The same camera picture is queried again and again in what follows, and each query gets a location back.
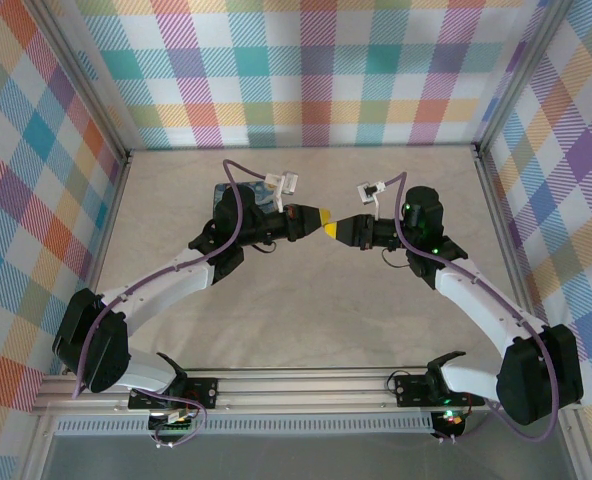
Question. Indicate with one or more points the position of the starry night painted tin box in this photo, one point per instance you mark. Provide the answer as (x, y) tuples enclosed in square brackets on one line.
[(257, 192)]

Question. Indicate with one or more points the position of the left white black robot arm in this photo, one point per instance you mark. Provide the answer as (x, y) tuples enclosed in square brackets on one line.
[(146, 295)]

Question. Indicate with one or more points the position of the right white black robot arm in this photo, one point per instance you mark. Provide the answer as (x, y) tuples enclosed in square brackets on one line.
[(481, 305)]

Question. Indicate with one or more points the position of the grey metal sheet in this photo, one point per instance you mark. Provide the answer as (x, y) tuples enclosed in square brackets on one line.
[(301, 460)]

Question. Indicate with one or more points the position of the aluminium frame side rail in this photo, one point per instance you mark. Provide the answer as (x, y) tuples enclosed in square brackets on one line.
[(501, 225), (111, 210)]

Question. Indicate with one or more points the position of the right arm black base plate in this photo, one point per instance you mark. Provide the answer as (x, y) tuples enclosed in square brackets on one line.
[(411, 390)]

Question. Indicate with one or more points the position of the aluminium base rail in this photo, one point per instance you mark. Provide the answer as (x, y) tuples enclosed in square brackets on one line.
[(301, 391)]

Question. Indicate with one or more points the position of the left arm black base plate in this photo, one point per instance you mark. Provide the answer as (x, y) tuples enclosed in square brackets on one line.
[(206, 392)]

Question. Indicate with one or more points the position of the aluminium frame post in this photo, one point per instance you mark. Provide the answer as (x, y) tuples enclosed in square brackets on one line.
[(82, 75), (515, 75)]

